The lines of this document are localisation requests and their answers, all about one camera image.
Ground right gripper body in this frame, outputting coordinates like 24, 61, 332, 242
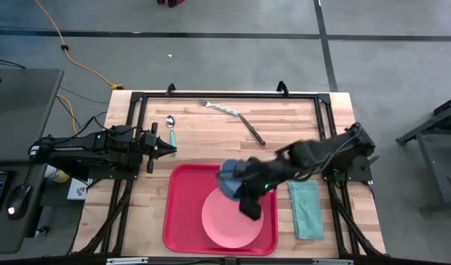
243, 158, 285, 202

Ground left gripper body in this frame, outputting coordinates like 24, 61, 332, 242
139, 123, 164, 174

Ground spoon with teal handle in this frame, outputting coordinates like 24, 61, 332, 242
165, 115, 178, 147

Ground pink round plate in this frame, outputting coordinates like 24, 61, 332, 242
200, 185, 265, 250

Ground blue bowl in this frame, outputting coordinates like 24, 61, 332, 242
216, 158, 248, 202

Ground black-handled table knife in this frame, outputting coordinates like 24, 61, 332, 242
236, 112, 267, 146

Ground teal cloth napkin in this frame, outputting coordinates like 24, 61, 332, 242
287, 179, 326, 241

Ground red plastic tray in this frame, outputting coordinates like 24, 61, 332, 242
162, 163, 279, 257

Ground fork with patterned teal handle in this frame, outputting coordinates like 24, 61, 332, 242
200, 99, 240, 117

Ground white cardboard box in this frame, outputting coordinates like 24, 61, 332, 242
66, 176, 90, 202

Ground yellow and white bottle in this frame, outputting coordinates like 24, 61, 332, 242
44, 164, 71, 184

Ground black computer mouse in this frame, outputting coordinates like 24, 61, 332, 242
6, 183, 33, 221

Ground person's red shoes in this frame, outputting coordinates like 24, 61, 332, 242
156, 0, 186, 9

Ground grey side desk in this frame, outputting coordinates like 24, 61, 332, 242
0, 68, 65, 255

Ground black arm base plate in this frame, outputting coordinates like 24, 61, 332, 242
319, 152, 380, 183
87, 167, 140, 181

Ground yellow extension cable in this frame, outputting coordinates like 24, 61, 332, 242
34, 0, 124, 91

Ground black aluminium rig frame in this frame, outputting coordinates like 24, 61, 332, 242
71, 81, 388, 258

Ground silver metal bracket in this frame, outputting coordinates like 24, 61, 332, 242
106, 257, 149, 265
312, 258, 354, 265

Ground thin yellow cable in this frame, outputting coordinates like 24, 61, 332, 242
57, 94, 81, 135

